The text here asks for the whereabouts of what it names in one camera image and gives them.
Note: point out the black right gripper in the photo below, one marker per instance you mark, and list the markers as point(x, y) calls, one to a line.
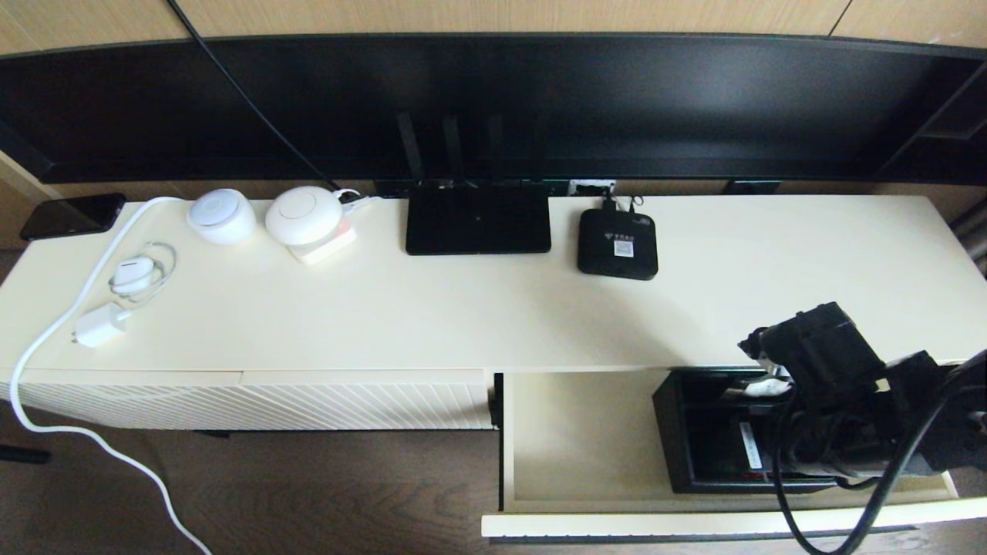
point(749, 447)

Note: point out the black organizer box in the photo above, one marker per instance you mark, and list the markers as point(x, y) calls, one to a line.
point(725, 486)

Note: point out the cream ribbed drawer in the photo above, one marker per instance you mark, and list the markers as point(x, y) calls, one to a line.
point(578, 439)

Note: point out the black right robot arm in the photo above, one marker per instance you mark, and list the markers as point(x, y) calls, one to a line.
point(825, 347)

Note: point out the white ribbed sideboard cabinet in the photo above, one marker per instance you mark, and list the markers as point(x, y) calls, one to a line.
point(463, 308)

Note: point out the black television foot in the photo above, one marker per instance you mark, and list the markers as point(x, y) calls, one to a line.
point(749, 187)

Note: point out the black set-top box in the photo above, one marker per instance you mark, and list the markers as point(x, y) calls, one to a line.
point(601, 233)

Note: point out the grey pleated curtain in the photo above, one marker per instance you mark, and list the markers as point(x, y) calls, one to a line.
point(973, 239)

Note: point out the black router with antennas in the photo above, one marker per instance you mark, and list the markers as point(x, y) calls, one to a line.
point(478, 221)

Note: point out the large black flat television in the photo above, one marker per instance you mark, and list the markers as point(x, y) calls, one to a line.
point(617, 100)

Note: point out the cream ribbed cabinet front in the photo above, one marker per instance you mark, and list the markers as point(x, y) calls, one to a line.
point(139, 401)
point(370, 401)

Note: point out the pinkish white square base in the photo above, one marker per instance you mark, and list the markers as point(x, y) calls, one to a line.
point(328, 250)

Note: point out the large white dome device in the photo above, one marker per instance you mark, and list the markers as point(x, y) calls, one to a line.
point(303, 213)

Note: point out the small white round speaker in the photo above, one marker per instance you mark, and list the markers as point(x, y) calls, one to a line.
point(221, 216)

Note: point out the white power adapter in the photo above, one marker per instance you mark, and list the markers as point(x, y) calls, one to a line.
point(102, 325)

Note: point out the black smartphone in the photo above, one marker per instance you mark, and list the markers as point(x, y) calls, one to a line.
point(71, 215)

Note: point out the black furniture foot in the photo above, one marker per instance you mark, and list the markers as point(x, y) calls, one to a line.
point(23, 453)

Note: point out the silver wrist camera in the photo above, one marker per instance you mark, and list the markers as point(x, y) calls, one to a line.
point(773, 365)

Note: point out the white wall outlet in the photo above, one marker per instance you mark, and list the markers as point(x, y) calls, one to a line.
point(591, 187)

